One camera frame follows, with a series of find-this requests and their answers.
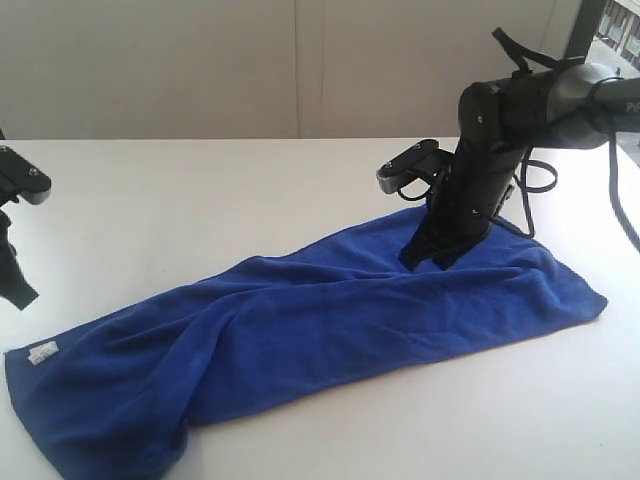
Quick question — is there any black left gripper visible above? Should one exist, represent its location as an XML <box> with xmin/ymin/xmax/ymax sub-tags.
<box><xmin>1</xmin><ymin>212</ymin><xmax>39</xmax><ymax>311</ymax></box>

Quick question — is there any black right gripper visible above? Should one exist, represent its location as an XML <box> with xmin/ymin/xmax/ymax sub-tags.
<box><xmin>399</xmin><ymin>139</ymin><xmax>523</xmax><ymax>271</ymax></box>

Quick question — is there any blue microfiber towel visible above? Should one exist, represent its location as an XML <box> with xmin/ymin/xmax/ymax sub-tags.
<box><xmin>5</xmin><ymin>207</ymin><xmax>607</xmax><ymax>479</ymax></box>

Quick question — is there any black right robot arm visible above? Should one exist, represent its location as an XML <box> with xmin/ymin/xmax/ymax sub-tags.
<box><xmin>399</xmin><ymin>64</ymin><xmax>639</xmax><ymax>270</ymax></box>

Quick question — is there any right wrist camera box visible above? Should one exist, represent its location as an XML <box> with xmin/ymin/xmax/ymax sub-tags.
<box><xmin>376</xmin><ymin>139</ymin><xmax>439</xmax><ymax>194</ymax></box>

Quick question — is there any dark window frame post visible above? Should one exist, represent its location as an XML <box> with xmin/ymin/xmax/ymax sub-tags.
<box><xmin>563</xmin><ymin>0</ymin><xmax>607</xmax><ymax>58</ymax></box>

